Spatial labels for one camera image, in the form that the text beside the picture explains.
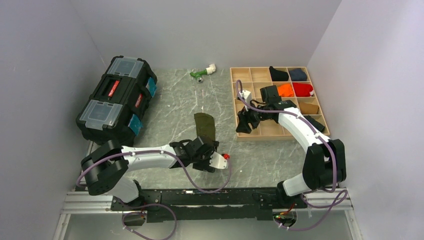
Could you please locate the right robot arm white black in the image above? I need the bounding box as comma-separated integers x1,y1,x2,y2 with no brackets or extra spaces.
235,80,347,208

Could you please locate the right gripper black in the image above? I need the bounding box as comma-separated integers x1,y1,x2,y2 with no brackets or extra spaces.
236,100,270,134

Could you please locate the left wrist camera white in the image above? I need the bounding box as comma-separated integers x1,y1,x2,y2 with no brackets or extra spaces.
209,151,230,170

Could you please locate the green white pipe fitting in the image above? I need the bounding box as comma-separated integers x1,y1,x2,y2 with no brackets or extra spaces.
189,64,217,83

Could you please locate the black ribbed rolled cloth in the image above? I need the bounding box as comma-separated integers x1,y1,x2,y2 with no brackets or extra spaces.
304,115,326,133

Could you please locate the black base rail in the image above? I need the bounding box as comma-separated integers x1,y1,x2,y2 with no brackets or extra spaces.
110,187,307,223

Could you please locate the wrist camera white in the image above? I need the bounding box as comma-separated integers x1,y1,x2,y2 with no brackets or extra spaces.
237,89,252,109
209,151,230,170

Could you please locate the brown rolled cloth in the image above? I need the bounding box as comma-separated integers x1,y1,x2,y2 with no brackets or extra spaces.
298,102,320,115

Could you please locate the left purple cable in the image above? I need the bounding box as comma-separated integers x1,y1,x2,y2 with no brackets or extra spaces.
76,149,233,240

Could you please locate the olive green underwear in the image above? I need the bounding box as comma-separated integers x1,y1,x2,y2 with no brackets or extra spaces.
194,112,219,148

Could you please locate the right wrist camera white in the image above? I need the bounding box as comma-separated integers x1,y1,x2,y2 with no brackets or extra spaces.
237,89,252,109

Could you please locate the wooden compartment tray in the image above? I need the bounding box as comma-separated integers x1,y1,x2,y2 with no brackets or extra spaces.
230,66,330,141

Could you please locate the aluminium frame rail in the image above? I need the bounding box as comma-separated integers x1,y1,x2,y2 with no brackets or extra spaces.
62,157,354,240

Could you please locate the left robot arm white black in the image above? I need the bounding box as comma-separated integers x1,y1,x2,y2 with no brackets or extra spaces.
79,136,229,210

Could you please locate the black plastic toolbox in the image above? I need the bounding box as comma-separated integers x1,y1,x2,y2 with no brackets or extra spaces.
75,55,158,146

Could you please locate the navy rolled cloth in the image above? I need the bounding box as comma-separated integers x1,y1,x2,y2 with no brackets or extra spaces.
288,68,308,82

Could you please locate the orange rolled cloth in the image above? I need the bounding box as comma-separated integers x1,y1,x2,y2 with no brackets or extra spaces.
277,83,295,98

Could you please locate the red rolled cloth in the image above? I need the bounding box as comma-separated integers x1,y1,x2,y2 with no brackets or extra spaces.
292,82,314,98

